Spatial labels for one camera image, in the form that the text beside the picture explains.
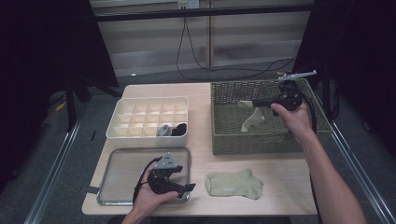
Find person's left hand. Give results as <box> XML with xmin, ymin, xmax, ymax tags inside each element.
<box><xmin>132</xmin><ymin>168</ymin><xmax>180</xmax><ymax>219</ymax></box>

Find metal floor rail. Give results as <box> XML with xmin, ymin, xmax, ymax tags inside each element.
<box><xmin>314</xmin><ymin>90</ymin><xmax>396</xmax><ymax>224</ymax></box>
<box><xmin>22</xmin><ymin>102</ymin><xmax>92</xmax><ymax>224</ymax></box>

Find white wall outlet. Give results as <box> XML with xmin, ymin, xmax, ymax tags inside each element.
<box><xmin>177</xmin><ymin>0</ymin><xmax>200</xmax><ymax>9</ymax></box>

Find person's right hand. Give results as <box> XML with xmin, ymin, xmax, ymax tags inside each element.
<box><xmin>269</xmin><ymin>102</ymin><xmax>314</xmax><ymax>145</ymax></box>

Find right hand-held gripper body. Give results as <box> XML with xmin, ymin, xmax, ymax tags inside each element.
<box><xmin>274</xmin><ymin>69</ymin><xmax>318</xmax><ymax>113</ymax></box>

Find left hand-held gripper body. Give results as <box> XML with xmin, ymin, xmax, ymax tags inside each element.
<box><xmin>147</xmin><ymin>151</ymin><xmax>185</xmax><ymax>196</ymax></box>

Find clear box lid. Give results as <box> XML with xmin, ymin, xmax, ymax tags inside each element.
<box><xmin>96</xmin><ymin>147</ymin><xmax>191</xmax><ymax>206</ymax></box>

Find grey sock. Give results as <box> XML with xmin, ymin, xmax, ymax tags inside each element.
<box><xmin>156</xmin><ymin>123</ymin><xmax>172</xmax><ymax>137</ymax></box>

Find green woven basket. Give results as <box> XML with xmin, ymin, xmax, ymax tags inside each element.
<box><xmin>210</xmin><ymin>77</ymin><xmax>333</xmax><ymax>156</ymax></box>

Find black floor cable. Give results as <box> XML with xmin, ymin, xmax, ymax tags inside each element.
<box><xmin>176</xmin><ymin>17</ymin><xmax>297</xmax><ymax>81</ymax></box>

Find cream divided storage box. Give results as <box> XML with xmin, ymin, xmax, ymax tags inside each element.
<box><xmin>106</xmin><ymin>96</ymin><xmax>190</xmax><ymax>147</ymax></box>

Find black curtain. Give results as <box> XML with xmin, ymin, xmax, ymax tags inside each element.
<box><xmin>0</xmin><ymin>0</ymin><xmax>120</xmax><ymax>188</ymax></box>
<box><xmin>290</xmin><ymin>0</ymin><xmax>396</xmax><ymax>157</ymax></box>

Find black stand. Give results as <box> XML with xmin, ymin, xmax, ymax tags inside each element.
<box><xmin>64</xmin><ymin>74</ymin><xmax>122</xmax><ymax>132</ymax></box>

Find black sock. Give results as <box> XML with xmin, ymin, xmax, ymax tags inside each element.
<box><xmin>170</xmin><ymin>122</ymin><xmax>188</xmax><ymax>137</ymax></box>

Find grey tape piece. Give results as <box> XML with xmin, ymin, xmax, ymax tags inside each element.
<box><xmin>79</xmin><ymin>185</ymin><xmax>101</xmax><ymax>195</ymax></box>

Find black horizontal bar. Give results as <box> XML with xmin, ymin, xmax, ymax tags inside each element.
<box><xmin>92</xmin><ymin>4</ymin><xmax>316</xmax><ymax>22</ymax></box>

